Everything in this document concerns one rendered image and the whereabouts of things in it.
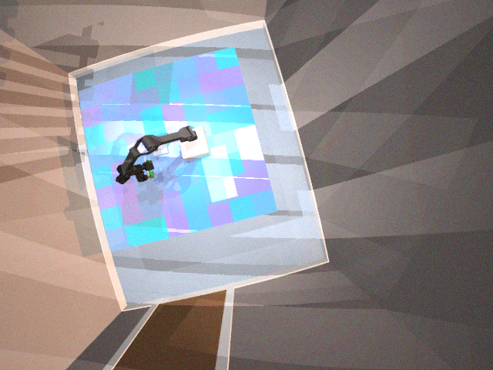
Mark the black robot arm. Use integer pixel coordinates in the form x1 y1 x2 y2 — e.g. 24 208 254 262
115 126 198 184

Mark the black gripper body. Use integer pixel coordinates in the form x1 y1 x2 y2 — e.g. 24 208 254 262
134 160 154 174

